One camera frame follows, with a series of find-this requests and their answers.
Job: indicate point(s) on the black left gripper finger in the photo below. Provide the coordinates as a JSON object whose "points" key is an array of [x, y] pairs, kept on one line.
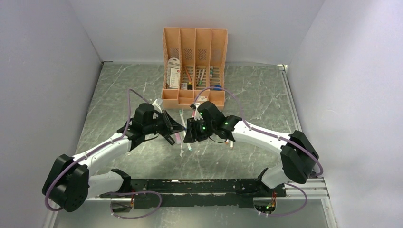
{"points": [[168, 120], [176, 128]]}

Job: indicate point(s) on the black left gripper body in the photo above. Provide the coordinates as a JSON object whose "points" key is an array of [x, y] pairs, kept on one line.
{"points": [[159, 124]]}

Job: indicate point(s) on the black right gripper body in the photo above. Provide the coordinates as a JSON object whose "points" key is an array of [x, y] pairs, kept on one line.
{"points": [[200, 130]]}

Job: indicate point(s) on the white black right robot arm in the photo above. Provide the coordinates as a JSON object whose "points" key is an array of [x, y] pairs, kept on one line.
{"points": [[297, 157]]}

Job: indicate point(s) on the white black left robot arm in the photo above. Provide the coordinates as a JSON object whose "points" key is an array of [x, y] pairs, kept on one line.
{"points": [[72, 179]]}

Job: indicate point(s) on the white pen green cap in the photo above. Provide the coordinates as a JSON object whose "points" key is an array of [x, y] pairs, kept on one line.
{"points": [[182, 118]]}

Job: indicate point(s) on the pink highlighter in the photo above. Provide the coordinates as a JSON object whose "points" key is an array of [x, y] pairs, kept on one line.
{"points": [[178, 138]]}

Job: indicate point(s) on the orange black highlighter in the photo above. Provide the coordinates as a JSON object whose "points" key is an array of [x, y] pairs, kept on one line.
{"points": [[170, 140]]}

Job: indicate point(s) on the white eraser box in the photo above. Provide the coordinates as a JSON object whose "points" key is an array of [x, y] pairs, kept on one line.
{"points": [[202, 99]]}

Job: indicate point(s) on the white packaged item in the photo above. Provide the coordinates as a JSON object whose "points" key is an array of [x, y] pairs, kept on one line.
{"points": [[173, 73]]}

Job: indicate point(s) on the orange plastic desk organizer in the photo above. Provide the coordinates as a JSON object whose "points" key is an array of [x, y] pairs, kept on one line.
{"points": [[202, 55]]}

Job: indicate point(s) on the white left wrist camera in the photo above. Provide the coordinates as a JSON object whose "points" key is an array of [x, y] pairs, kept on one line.
{"points": [[158, 104]]}

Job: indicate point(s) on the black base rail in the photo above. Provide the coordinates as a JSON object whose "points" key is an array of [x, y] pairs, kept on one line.
{"points": [[202, 192]]}

